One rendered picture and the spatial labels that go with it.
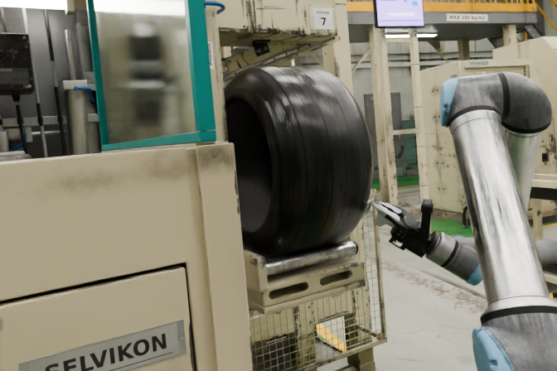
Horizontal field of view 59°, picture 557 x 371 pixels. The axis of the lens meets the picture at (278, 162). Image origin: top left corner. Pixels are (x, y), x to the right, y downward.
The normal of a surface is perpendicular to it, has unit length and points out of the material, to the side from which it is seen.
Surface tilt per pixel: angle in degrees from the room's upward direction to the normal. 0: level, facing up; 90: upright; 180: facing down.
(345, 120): 70
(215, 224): 90
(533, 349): 53
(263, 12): 90
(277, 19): 90
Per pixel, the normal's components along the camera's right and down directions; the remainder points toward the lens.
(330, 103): 0.38, -0.51
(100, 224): 0.50, 0.00
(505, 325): -0.76, -0.33
